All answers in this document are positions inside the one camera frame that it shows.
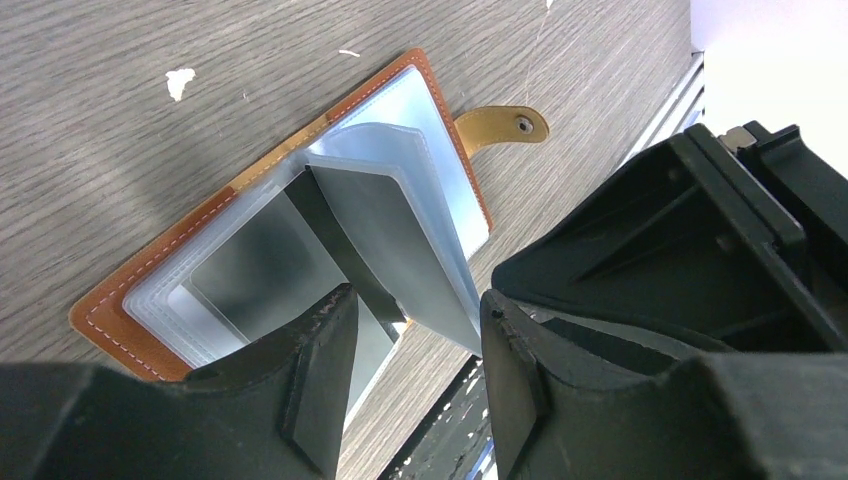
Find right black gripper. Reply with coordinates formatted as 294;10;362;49
491;121;847;353

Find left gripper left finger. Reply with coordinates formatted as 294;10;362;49
1;283;358;479

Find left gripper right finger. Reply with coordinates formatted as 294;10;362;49
481;290;847;479

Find black credit card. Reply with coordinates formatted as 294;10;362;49
182;191;393;411
284;167;482;355

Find brown leather card holder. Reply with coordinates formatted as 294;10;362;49
69;48;549;416

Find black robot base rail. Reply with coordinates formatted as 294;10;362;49
379;356;497;480

